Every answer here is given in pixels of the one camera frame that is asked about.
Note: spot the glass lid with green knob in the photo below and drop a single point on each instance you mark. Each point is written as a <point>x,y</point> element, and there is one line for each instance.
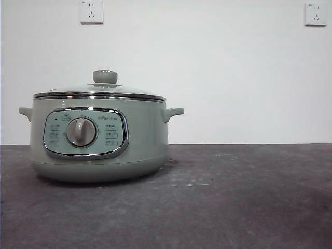
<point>105,77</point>

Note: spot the pale green electric pot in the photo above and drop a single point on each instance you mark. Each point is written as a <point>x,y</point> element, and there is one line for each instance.
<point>145,135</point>

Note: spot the white wall socket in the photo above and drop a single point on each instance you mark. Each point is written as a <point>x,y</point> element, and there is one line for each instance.
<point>315,14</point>
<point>91,11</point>

